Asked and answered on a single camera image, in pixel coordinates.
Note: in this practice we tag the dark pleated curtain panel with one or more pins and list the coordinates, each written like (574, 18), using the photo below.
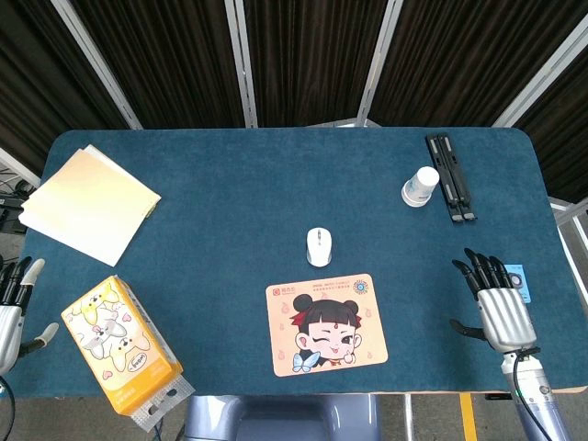
(170, 59)
(37, 82)
(459, 59)
(312, 59)
(565, 138)

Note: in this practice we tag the pale yellow notebook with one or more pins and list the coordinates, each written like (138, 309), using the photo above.
(87, 202)

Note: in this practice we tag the yellow cartoon tissue pack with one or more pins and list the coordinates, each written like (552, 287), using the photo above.
(115, 340)

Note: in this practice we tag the white screen frame post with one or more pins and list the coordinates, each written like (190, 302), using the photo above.
(98, 64)
(542, 73)
(242, 64)
(377, 64)

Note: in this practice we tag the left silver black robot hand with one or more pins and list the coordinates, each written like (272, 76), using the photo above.
(9, 321)

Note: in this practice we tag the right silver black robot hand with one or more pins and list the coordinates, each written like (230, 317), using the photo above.
(503, 317)

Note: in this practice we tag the small blue cardboard box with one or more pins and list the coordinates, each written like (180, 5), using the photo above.
(521, 280)

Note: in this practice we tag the blue-grey robot torso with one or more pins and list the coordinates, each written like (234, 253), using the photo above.
(275, 418)

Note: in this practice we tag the white metal frame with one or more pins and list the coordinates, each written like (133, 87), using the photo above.
(569, 216)

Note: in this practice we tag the cartoon girl mouse pad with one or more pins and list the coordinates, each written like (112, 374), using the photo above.
(285, 358)

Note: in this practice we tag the white paper cup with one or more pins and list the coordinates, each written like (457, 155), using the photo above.
(420, 186)

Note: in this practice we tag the black folding stand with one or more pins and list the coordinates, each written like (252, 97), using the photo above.
(452, 179)

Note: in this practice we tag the white computer mouse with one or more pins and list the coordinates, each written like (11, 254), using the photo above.
(319, 245)

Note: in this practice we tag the blue table cloth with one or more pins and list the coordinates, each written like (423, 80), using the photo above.
(229, 206)

